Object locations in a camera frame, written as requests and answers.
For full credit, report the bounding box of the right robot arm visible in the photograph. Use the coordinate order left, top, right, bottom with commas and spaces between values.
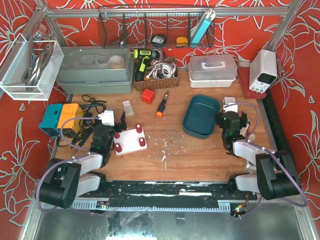
215, 111, 301, 200

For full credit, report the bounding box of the white translucent storage box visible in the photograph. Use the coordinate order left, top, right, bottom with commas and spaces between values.
188, 54, 238, 88

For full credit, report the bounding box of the teal plastic tray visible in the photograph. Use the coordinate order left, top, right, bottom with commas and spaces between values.
182, 94, 221, 140

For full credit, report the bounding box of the green black cordless drill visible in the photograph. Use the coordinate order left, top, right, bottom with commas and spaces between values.
133, 48, 160, 82

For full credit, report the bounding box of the white work glove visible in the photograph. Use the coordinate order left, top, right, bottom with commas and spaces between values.
242, 122, 256, 142

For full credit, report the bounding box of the white coiled cable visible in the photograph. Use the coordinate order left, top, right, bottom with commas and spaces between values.
147, 62, 177, 80

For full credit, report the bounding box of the teal white book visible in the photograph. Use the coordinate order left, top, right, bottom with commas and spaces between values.
190, 8, 216, 47

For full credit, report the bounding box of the purple cable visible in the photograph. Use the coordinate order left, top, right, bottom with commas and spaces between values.
35, 115, 103, 216
224, 102, 309, 221

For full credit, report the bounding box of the white bench power supply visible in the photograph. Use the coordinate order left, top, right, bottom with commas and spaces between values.
249, 49, 278, 94

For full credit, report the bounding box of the black wire hanging basket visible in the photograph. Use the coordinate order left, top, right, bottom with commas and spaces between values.
97, 5, 216, 50

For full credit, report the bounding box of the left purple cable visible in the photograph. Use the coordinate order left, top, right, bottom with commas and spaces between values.
35, 115, 103, 216

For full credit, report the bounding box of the white peg base plate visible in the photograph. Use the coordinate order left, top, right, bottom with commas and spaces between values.
113, 129, 148, 156

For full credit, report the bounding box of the grey plastic storage box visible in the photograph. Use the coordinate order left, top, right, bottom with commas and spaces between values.
56, 46, 134, 95

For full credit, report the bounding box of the wicker basket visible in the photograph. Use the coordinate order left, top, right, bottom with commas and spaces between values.
133, 69, 179, 92

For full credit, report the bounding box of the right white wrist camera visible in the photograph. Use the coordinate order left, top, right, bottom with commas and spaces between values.
223, 103, 238, 113

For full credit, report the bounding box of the yellow tape measure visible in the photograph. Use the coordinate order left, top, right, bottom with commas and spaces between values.
176, 36, 189, 48

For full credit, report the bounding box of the clear acrylic bin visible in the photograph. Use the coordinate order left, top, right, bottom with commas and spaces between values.
0, 34, 64, 101

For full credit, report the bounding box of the black cable bundle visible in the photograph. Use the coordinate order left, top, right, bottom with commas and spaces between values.
56, 94, 108, 151

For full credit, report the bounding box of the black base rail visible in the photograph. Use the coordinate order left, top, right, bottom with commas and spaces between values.
81, 180, 257, 209

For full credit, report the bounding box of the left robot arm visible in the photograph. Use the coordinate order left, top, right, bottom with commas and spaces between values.
35, 110, 127, 213

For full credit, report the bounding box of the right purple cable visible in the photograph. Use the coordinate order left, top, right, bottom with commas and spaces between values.
224, 102, 309, 221

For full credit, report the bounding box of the orange black screwdriver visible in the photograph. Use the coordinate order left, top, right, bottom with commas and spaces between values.
156, 91, 169, 117

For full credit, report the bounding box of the black tape measure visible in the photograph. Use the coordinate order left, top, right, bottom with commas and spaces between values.
150, 34, 167, 48

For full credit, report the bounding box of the red cube block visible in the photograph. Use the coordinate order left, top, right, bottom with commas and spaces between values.
141, 88, 156, 105

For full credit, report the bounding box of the white cube power adapter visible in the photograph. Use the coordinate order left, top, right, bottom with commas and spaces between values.
223, 96, 236, 105

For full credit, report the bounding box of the yellow teal device box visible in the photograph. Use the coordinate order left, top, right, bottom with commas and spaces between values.
38, 103, 85, 138

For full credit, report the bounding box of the large red spring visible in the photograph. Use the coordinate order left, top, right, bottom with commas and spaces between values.
139, 137, 146, 147

